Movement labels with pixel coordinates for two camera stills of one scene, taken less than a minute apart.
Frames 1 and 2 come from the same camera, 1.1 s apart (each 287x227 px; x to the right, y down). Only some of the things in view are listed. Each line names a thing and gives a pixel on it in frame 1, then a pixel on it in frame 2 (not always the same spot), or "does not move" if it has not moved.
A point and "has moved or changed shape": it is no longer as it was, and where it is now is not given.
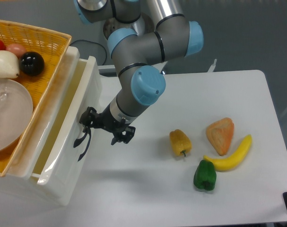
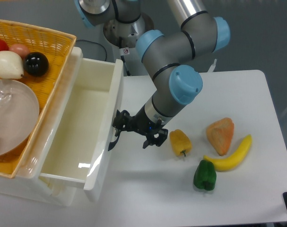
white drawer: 67,152 has moved or changed shape
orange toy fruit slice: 220,133 does not move
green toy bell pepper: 205,175 does not move
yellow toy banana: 234,161 does not move
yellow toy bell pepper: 181,143 does not move
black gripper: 106,119 -> 123,121
